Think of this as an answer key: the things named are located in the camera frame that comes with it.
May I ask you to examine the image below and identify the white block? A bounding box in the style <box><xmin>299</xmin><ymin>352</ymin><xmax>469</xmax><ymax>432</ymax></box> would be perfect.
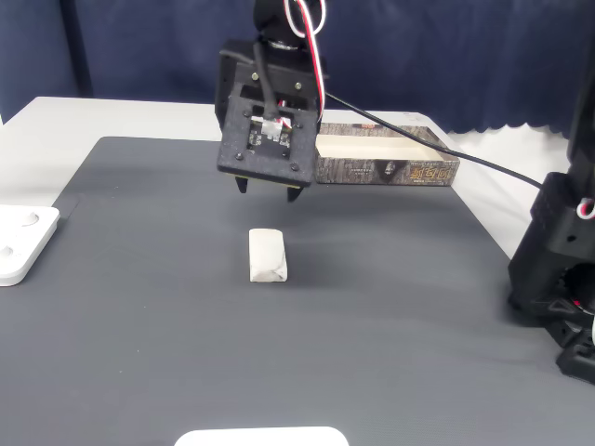
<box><xmin>248</xmin><ymin>227</ymin><xmax>290</xmax><ymax>284</ymax></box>

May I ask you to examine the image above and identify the patterned cardboard box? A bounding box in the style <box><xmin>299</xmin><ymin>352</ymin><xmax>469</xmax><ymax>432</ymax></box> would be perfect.
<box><xmin>315</xmin><ymin>122</ymin><xmax>461</xmax><ymax>188</ymax></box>

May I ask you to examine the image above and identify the dark blue curtain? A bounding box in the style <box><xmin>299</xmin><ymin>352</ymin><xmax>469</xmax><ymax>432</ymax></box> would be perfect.
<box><xmin>0</xmin><ymin>0</ymin><xmax>595</xmax><ymax>137</ymax></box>

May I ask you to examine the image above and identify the dark grey table mat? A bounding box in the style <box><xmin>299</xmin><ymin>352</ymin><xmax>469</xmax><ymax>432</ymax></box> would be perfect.
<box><xmin>0</xmin><ymin>136</ymin><xmax>595</xmax><ymax>446</ymax></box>

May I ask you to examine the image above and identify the white tray with round recesses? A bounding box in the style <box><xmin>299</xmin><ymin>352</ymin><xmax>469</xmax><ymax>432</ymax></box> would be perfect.
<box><xmin>0</xmin><ymin>203</ymin><xmax>61</xmax><ymax>287</ymax></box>

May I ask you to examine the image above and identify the flat white device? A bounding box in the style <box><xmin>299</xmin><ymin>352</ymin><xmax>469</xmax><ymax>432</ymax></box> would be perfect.
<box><xmin>174</xmin><ymin>426</ymin><xmax>350</xmax><ymax>446</ymax></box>

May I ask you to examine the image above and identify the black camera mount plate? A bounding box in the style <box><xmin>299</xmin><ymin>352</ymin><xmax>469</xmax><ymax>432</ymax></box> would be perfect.
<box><xmin>216</xmin><ymin>83</ymin><xmax>323</xmax><ymax>190</ymax></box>

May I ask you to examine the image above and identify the red white black servo cable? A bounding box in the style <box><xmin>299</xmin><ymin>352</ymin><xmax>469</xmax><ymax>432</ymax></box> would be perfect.
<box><xmin>282</xmin><ymin>0</ymin><xmax>327</xmax><ymax>120</ymax></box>

